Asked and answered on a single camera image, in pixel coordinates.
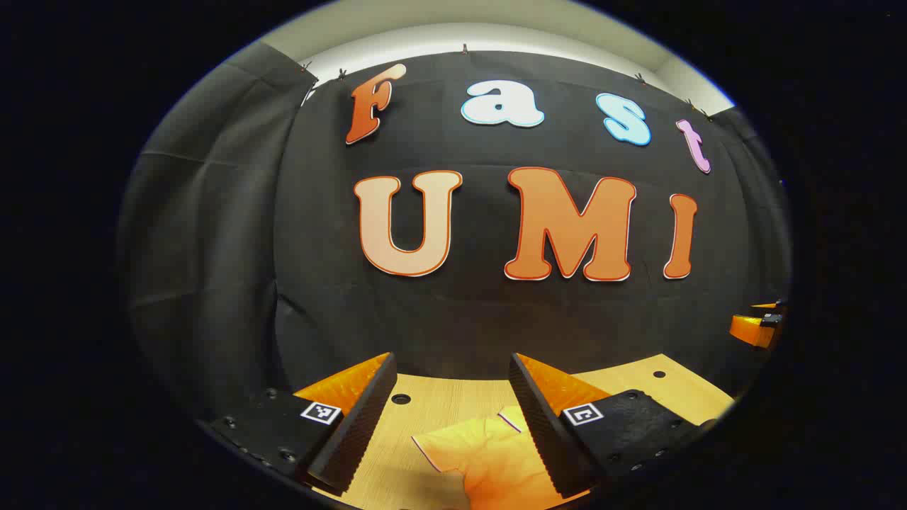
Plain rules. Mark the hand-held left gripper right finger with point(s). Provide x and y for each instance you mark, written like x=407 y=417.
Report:
x=542 y=425

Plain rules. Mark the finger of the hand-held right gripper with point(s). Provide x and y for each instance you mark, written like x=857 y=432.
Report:
x=769 y=305
x=747 y=330

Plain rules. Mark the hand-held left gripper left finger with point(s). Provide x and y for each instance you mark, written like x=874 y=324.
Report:
x=361 y=425

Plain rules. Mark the orange polo T-shirt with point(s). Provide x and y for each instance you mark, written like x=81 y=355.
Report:
x=489 y=467

